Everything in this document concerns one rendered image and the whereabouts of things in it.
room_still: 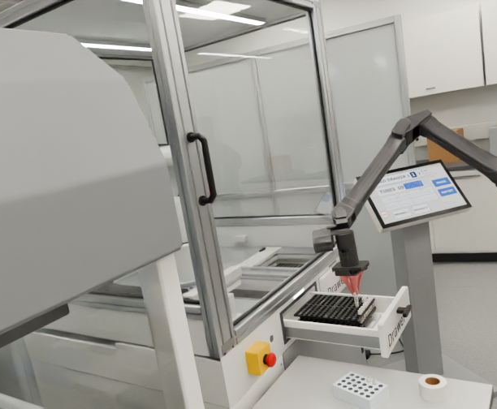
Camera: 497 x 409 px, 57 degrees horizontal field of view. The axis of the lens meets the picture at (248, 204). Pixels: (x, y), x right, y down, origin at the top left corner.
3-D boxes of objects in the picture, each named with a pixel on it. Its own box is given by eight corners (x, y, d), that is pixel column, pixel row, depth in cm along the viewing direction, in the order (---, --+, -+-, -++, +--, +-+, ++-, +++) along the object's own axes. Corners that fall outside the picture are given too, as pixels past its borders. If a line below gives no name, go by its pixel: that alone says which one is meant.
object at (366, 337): (404, 313, 155) (402, 296, 154) (382, 350, 134) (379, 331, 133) (298, 304, 177) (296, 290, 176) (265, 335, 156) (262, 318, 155)
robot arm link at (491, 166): (421, 99, 154) (420, 118, 162) (391, 123, 152) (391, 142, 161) (546, 173, 129) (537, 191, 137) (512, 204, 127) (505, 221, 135)
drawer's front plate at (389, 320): (411, 316, 156) (408, 286, 154) (387, 359, 132) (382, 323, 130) (405, 316, 157) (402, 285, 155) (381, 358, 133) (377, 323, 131)
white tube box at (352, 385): (389, 398, 124) (387, 385, 123) (371, 413, 119) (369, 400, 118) (352, 382, 134) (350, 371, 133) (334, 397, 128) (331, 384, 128)
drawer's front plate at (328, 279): (352, 278, 199) (349, 254, 197) (326, 306, 176) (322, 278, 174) (348, 278, 200) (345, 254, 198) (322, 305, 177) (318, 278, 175)
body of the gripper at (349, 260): (339, 266, 148) (335, 244, 147) (369, 265, 143) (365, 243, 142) (331, 273, 143) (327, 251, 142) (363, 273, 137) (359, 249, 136)
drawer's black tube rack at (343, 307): (377, 316, 156) (374, 298, 155) (360, 340, 142) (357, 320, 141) (317, 310, 169) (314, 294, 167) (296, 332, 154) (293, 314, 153)
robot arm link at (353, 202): (415, 121, 150) (414, 141, 159) (399, 115, 153) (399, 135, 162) (342, 221, 139) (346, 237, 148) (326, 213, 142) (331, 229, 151)
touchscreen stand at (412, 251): (501, 394, 233) (486, 199, 216) (426, 424, 221) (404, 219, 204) (434, 353, 281) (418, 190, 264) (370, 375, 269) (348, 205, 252)
